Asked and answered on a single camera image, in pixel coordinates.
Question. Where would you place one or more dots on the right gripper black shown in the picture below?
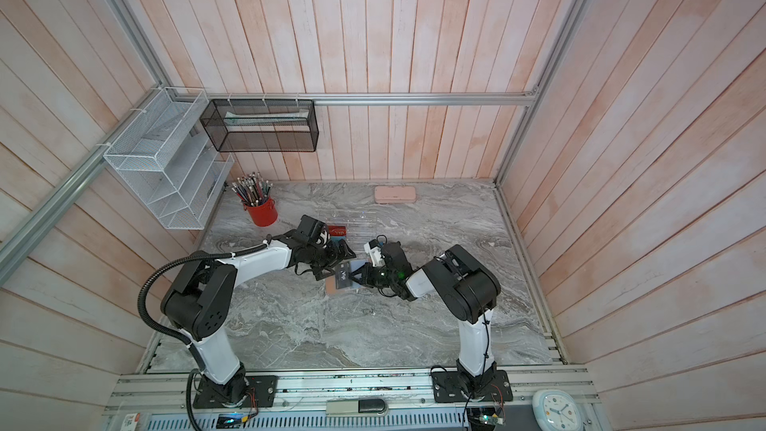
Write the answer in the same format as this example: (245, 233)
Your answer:
(368, 270)

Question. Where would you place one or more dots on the grey black handheld device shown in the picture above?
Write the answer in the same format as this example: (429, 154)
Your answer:
(355, 407)

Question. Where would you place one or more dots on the white analog clock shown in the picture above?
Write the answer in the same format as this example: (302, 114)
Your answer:
(556, 410)

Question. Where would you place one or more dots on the dark grey credit card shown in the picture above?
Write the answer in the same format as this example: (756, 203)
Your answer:
(342, 279)

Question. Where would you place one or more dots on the white wire mesh shelf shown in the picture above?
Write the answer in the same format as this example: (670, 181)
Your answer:
(169, 162)

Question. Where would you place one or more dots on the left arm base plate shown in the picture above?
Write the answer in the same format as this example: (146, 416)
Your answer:
(243, 391)

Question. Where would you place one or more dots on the red pen cup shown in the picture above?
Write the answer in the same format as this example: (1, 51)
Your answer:
(263, 215)

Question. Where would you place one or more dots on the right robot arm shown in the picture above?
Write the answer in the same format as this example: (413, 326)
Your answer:
(468, 289)

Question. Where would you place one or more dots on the black mesh wall basket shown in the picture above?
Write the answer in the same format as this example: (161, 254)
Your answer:
(261, 125)

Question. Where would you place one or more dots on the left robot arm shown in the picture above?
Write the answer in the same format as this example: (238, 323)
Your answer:
(199, 299)

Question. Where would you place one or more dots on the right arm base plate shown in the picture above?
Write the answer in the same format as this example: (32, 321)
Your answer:
(459, 386)

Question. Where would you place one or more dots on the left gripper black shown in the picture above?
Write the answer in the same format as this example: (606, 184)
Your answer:
(335, 257)

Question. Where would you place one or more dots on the clear acrylic organizer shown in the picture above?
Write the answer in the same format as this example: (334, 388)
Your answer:
(361, 226)

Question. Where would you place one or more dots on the red credit card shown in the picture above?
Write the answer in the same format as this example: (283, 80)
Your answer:
(337, 230)

